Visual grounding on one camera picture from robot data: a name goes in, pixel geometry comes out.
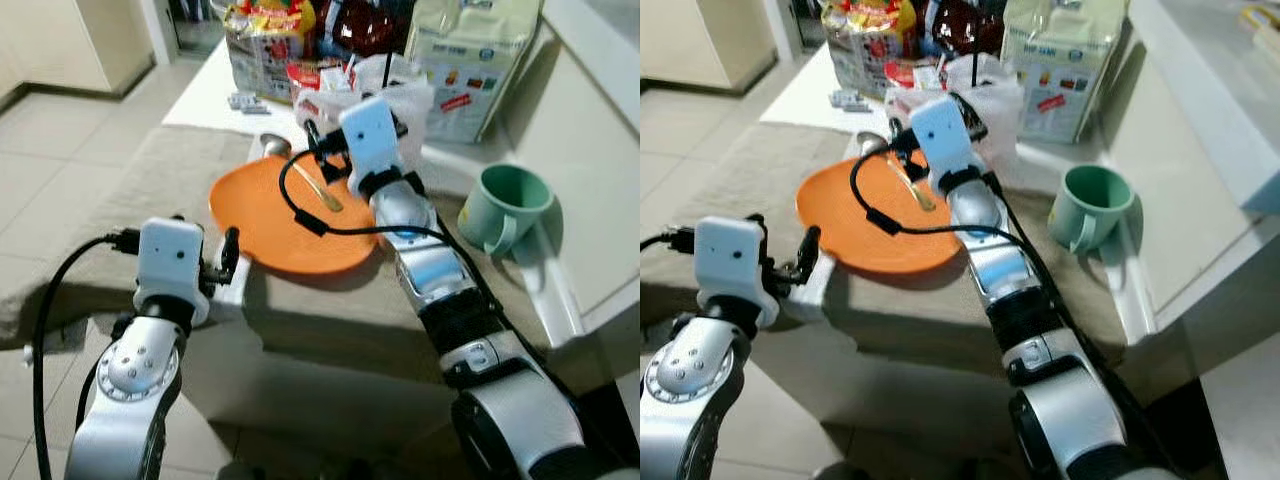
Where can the metal spoon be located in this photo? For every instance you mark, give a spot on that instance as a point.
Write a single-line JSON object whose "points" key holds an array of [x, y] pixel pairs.
{"points": [[276, 146], [869, 144]]}

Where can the orange plastic plate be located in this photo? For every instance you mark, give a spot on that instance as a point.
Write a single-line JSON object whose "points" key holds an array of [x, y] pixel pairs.
{"points": [[840, 215], [260, 215]]}

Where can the green mug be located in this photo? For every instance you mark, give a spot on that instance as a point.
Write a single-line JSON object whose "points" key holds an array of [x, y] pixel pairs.
{"points": [[1105, 210], [520, 210]]}

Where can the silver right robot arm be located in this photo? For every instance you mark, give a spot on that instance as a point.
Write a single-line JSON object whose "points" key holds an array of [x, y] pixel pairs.
{"points": [[1000, 265], [430, 265]]}

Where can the white plastic bag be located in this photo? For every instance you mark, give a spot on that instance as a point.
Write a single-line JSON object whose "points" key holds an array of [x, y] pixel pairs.
{"points": [[1003, 100], [412, 100]]}

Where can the thin black rod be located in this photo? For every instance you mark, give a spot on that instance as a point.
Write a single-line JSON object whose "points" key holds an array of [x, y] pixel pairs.
{"points": [[975, 65], [387, 65]]}

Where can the small grey blister pack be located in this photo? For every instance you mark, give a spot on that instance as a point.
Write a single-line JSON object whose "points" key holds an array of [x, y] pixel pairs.
{"points": [[850, 100], [245, 101]]}

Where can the beige ribbed table cloth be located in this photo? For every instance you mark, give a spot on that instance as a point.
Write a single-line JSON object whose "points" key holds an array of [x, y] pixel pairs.
{"points": [[740, 170], [150, 170]]}

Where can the small white carton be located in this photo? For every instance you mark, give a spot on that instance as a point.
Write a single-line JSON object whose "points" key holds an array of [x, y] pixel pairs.
{"points": [[930, 76], [338, 76]]}

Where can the red noodle cup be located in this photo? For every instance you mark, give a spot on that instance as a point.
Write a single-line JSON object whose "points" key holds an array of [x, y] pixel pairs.
{"points": [[897, 72], [300, 72]]}

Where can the yellow red snack bag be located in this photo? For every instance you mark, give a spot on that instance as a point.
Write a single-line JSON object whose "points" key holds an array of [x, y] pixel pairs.
{"points": [[265, 50], [865, 50]]}

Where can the dark red food bag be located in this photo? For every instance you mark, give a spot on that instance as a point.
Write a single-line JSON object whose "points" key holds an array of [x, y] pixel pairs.
{"points": [[960, 25], [360, 25]]}

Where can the cream cracker bag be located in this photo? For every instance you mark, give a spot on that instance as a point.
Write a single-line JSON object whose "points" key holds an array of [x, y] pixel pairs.
{"points": [[470, 50], [1060, 50]]}

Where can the white counter block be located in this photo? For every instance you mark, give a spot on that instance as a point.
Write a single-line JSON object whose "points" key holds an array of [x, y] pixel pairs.
{"points": [[1180, 150], [590, 150]]}

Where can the cream cabinet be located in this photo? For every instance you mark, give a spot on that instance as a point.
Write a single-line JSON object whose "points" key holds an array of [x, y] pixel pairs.
{"points": [[60, 40], [690, 40]]}

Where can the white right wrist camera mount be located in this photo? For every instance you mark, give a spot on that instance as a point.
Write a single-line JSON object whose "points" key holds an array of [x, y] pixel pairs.
{"points": [[940, 135], [370, 140]]}

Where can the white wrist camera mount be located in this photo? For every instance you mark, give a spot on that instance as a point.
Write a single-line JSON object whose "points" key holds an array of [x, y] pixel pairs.
{"points": [[940, 135], [170, 255], [370, 140], [730, 255]]}

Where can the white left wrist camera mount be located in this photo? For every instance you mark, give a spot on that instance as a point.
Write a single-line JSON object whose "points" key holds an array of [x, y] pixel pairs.
{"points": [[730, 255], [170, 255]]}

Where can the white door frame post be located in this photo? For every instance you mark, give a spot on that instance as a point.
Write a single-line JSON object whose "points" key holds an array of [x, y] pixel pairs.
{"points": [[160, 25], [775, 25]]}

